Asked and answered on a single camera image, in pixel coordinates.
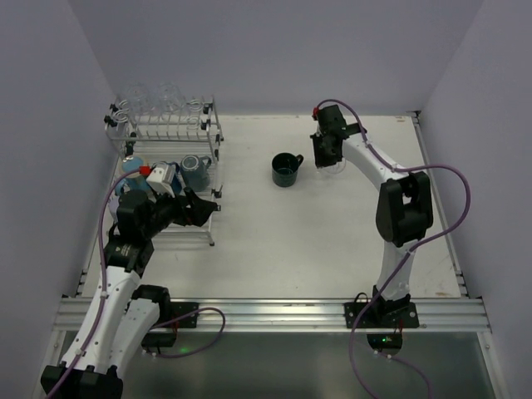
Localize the clear glass tumbler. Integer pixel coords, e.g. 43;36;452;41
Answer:
318;158;347;175
124;83;154;116
156;82;186;114

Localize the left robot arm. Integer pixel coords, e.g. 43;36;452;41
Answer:
41;188;219;398

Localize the grey-blue mug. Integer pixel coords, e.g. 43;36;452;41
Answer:
180;155;212;192

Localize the blue mug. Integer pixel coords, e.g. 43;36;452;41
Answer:
155;162;183;194

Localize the lavender plastic cup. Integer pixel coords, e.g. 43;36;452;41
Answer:
107;195;119;222

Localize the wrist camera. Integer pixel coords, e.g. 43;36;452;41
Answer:
146;163;178;197
313;105;347;135

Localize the aluminium mounting rail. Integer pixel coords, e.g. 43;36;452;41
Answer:
53;297;491;333

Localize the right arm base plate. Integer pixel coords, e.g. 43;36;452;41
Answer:
343;301;418;329

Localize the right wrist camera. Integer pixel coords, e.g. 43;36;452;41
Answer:
313;105;347;135

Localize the light blue cup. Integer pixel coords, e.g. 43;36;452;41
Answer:
115;155;150;196

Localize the dark green mug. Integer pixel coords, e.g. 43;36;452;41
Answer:
271;152;304;188

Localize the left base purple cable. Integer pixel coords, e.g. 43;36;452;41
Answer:
143;307;227;359

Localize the metal dish rack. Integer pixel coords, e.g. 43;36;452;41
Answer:
104;99;224;245

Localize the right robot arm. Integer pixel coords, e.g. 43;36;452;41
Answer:
311;104;433;328

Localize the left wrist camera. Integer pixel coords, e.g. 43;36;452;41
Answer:
146;163;178;197

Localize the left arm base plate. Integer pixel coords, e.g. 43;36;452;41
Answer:
155;302;200;329

